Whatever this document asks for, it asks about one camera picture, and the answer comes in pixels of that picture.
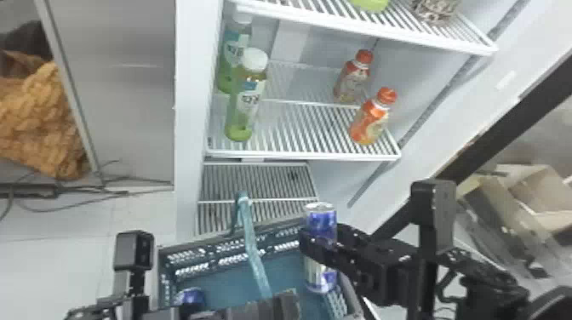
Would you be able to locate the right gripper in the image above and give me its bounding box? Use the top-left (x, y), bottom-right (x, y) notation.
top-left (241, 222), bottom-right (424, 320)

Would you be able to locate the blue can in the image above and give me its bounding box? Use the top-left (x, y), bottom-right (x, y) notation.
top-left (173, 286), bottom-right (208, 316)
top-left (302, 201), bottom-right (340, 294)

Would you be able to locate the blue basket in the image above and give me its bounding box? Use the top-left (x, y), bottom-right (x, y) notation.
top-left (156, 191), bottom-right (364, 320)

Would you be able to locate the orange bottle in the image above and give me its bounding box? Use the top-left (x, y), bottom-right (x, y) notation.
top-left (332, 49), bottom-right (375, 106)
top-left (348, 86), bottom-right (398, 146)

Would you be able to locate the green bottle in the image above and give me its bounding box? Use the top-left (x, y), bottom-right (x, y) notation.
top-left (224, 47), bottom-right (270, 143)
top-left (215, 10), bottom-right (254, 95)
top-left (347, 0), bottom-right (392, 14)

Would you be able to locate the white fridge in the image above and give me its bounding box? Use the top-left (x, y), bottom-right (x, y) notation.
top-left (173, 0), bottom-right (500, 243)

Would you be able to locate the cardboard box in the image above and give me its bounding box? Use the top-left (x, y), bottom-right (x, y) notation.
top-left (457, 163), bottom-right (572, 251)

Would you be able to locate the fridge door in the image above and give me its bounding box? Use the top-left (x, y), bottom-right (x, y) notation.
top-left (346, 0), bottom-right (572, 243)

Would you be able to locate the orange cloth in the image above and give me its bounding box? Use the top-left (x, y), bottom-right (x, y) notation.
top-left (0, 49), bottom-right (91, 181)

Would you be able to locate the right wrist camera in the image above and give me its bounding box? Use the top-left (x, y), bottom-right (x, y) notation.
top-left (409, 178), bottom-right (458, 320)

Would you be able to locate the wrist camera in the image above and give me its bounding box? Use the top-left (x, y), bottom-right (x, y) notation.
top-left (112, 230), bottom-right (156, 309)
top-left (409, 178), bottom-right (458, 320)

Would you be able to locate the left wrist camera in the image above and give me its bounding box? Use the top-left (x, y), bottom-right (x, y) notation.
top-left (112, 230), bottom-right (156, 309)

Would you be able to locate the black cable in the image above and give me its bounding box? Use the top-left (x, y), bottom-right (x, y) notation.
top-left (0, 159), bottom-right (174, 221)

